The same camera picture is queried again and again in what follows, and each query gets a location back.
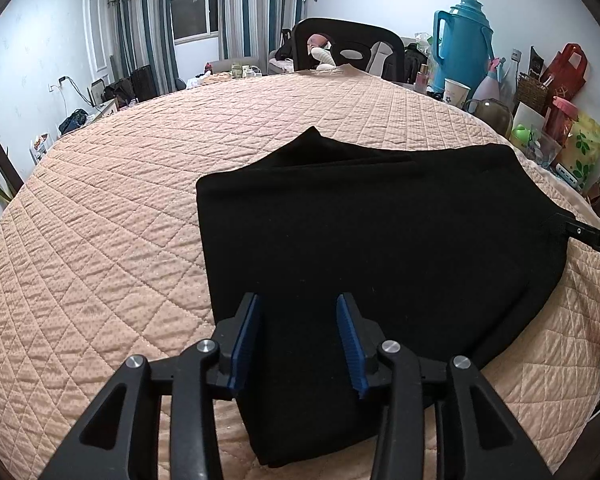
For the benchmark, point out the blue thermos jug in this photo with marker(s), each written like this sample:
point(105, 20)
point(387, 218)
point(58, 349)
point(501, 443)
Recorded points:
point(465, 45)

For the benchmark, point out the glass teapot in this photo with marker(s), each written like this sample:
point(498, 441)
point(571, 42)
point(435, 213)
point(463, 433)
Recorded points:
point(492, 117)

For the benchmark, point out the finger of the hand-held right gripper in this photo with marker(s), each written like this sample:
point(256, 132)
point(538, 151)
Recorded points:
point(580, 229)

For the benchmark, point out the wall outlet with charger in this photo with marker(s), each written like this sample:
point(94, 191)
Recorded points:
point(60, 84)

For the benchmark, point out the clear plastic cup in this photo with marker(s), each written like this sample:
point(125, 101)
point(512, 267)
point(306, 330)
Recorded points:
point(547, 150)

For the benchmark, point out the beige quilted blanket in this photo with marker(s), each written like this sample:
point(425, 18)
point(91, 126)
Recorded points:
point(105, 240)

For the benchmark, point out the red gift bag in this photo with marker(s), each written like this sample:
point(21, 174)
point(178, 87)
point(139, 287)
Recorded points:
point(567, 72)

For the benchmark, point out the green toy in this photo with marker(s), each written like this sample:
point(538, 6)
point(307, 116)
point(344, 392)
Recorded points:
point(522, 136)

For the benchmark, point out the striped curtain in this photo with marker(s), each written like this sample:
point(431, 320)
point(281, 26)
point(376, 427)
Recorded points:
point(140, 30)
point(260, 10)

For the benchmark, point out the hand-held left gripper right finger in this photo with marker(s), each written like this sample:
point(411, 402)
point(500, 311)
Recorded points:
point(352, 345)

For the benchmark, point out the white power strip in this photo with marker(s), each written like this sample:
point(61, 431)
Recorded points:
point(567, 174)

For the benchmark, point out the black bag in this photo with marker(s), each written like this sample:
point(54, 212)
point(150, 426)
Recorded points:
point(116, 92)
point(74, 121)

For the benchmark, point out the white paper cup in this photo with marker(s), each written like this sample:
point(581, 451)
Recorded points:
point(456, 94)

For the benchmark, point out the pink tumbler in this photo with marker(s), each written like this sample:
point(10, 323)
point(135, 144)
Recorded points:
point(562, 122)

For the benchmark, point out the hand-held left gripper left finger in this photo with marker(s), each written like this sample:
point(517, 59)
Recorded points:
point(242, 340)

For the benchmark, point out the window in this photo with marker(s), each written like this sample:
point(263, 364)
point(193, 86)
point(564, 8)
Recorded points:
point(195, 5)

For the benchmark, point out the white card box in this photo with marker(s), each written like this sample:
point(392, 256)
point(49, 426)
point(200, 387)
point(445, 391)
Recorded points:
point(527, 112)

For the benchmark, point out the black pants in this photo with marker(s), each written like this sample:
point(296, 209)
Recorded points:
point(380, 230)

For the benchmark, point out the pink bottle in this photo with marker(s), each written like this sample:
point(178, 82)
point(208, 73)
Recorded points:
point(490, 85)

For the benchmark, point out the yellow leaf print bag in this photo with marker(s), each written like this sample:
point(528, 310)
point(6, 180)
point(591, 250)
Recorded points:
point(585, 152)

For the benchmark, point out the wicker basket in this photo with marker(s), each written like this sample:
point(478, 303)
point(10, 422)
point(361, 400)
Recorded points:
point(532, 92)

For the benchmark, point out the small perfume bottle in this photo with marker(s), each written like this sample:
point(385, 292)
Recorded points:
point(421, 80)

